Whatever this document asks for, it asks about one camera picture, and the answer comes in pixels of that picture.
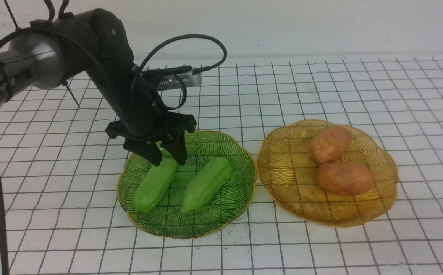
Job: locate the amber glass plate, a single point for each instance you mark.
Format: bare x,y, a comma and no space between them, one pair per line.
289,174

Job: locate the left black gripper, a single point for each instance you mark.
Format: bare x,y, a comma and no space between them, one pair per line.
148,119

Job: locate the green glass plate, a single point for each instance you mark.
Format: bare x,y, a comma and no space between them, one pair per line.
166,220

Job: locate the potato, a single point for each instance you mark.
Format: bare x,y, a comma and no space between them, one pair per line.
329,144
345,178

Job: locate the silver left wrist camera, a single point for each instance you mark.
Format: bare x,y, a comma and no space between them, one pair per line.
163,79

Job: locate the green cucumber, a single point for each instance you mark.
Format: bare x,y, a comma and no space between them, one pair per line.
205,184
154,185

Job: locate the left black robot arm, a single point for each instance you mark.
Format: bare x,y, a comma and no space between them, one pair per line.
48,53

